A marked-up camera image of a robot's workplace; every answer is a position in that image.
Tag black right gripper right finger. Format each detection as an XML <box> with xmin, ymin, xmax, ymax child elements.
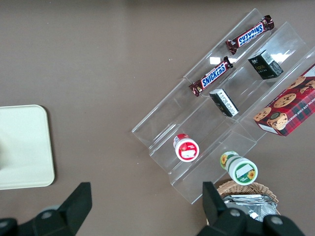
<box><xmin>196</xmin><ymin>181</ymin><xmax>249</xmax><ymax>236</ymax></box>

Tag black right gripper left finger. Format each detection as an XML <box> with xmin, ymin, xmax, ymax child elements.
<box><xmin>31</xmin><ymin>181</ymin><xmax>93</xmax><ymax>236</ymax></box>

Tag tan wicker basket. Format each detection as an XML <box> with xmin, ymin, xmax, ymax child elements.
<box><xmin>206</xmin><ymin>180</ymin><xmax>281</xmax><ymax>236</ymax></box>

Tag beige plastic serving tray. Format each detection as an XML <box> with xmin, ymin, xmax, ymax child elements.
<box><xmin>0</xmin><ymin>104</ymin><xmax>55</xmax><ymax>190</ymax></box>

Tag stacked aluminium foil trays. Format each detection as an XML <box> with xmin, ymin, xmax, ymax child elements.
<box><xmin>222</xmin><ymin>194</ymin><xmax>278</xmax><ymax>223</ymax></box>

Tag green lid yogurt cup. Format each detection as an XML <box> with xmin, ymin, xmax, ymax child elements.
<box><xmin>220</xmin><ymin>150</ymin><xmax>258</xmax><ymax>185</ymax></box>

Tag red lid yogurt cup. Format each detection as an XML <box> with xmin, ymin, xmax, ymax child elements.
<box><xmin>172</xmin><ymin>133</ymin><xmax>200</xmax><ymax>163</ymax></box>

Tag clear acrylic step rack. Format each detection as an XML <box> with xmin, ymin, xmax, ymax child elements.
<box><xmin>131</xmin><ymin>8</ymin><xmax>315</xmax><ymax>205</ymax></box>

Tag small black carton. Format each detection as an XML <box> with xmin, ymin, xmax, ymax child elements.
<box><xmin>247</xmin><ymin>50</ymin><xmax>284</xmax><ymax>80</ymax></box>
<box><xmin>209</xmin><ymin>88</ymin><xmax>239</xmax><ymax>117</ymax></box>

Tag red tartan cookie box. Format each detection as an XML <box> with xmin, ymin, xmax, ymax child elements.
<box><xmin>253</xmin><ymin>63</ymin><xmax>315</xmax><ymax>136</ymax></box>

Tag Snickers chocolate bar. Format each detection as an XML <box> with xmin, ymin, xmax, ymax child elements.
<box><xmin>189</xmin><ymin>56</ymin><xmax>234</xmax><ymax>98</ymax></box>
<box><xmin>225</xmin><ymin>14</ymin><xmax>275</xmax><ymax>55</ymax></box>

